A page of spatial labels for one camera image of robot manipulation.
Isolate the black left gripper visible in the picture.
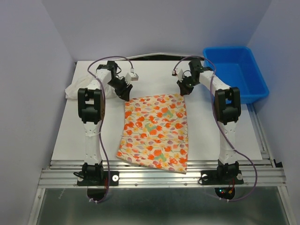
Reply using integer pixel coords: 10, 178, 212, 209
107, 77, 132, 102

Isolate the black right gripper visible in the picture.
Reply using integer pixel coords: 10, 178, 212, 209
177, 75, 199, 95

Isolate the white ruffled skirt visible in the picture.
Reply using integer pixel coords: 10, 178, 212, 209
65, 76, 117, 100

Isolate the orange floral patterned skirt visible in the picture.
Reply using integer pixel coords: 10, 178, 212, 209
116, 93, 189, 174

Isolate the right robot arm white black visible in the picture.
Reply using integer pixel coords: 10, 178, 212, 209
172, 60, 241, 185

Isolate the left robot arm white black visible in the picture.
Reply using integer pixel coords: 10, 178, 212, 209
74, 60, 138, 186

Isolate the blue plastic bin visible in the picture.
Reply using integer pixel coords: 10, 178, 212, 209
203, 46, 269, 104

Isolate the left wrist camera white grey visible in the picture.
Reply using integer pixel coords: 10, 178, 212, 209
125, 72, 139, 84

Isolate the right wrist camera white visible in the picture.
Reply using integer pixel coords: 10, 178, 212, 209
172, 68, 184, 82

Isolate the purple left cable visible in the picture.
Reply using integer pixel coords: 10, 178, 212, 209
87, 55, 135, 204

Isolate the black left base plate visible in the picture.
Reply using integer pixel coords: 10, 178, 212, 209
76, 171, 120, 187

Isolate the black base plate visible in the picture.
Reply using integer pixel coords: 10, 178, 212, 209
198, 170, 244, 186
76, 171, 120, 187

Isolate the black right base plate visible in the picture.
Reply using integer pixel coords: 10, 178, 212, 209
198, 170, 244, 186

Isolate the aluminium rail frame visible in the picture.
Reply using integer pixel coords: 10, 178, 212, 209
28, 105, 296, 225

